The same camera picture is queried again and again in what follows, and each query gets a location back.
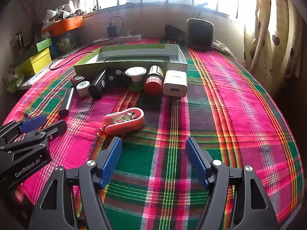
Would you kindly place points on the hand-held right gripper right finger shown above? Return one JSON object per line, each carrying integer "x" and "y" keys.
{"x": 195, "y": 160}

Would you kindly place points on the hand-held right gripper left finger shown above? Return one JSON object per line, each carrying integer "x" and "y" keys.
{"x": 111, "y": 163}

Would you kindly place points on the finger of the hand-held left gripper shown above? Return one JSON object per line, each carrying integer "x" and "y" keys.
{"x": 33, "y": 122}
{"x": 56, "y": 128}

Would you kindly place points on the black silver stick lighter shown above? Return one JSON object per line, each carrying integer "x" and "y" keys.
{"x": 67, "y": 100}

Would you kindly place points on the pink white clip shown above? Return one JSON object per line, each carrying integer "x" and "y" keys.
{"x": 134, "y": 124}

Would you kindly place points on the small white bottle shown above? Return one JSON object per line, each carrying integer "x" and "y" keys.
{"x": 82, "y": 88}

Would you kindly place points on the small pink item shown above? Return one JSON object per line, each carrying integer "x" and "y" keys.
{"x": 78, "y": 79}

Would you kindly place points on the green grey cardboard box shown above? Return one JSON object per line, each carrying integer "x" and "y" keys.
{"x": 96, "y": 68}

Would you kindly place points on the black device with round buttons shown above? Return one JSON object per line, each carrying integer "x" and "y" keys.
{"x": 115, "y": 81}

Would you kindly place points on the white charger adapter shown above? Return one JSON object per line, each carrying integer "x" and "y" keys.
{"x": 175, "y": 81}

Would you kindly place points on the brown jar with red lid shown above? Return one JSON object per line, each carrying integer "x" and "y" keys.
{"x": 153, "y": 83}

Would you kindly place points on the white green spool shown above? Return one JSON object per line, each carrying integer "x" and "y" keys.
{"x": 135, "y": 71}

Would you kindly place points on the white paper stack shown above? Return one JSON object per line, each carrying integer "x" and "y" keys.
{"x": 19, "y": 81}

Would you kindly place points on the yellow box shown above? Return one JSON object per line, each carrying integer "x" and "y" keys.
{"x": 38, "y": 60}

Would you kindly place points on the pink green plaid blanket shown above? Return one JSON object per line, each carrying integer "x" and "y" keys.
{"x": 215, "y": 100}

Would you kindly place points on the blue box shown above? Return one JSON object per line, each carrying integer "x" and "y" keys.
{"x": 54, "y": 50}

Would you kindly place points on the green box lid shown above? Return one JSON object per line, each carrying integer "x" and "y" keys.
{"x": 44, "y": 44}

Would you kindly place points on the dark metal stand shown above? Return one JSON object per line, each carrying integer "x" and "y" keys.
{"x": 19, "y": 39}

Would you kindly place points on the dark glass tank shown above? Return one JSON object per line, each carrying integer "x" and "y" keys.
{"x": 64, "y": 42}

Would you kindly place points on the dried twigs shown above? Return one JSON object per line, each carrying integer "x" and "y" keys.
{"x": 36, "y": 26}

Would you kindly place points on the orange tray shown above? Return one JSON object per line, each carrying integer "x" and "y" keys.
{"x": 69, "y": 25}

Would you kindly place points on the black power adapter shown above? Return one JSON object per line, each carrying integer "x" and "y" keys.
{"x": 111, "y": 31}

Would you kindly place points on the white power strip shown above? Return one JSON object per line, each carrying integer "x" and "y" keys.
{"x": 124, "y": 38}

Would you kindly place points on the pile of plastic bags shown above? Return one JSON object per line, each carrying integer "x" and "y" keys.
{"x": 57, "y": 12}

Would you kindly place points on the grey striped cloth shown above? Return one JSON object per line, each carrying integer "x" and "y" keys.
{"x": 221, "y": 46}

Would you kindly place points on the white round plug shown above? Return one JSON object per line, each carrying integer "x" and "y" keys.
{"x": 130, "y": 32}

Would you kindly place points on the cream heart-patterned curtain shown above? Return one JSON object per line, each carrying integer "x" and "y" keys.
{"x": 268, "y": 40}

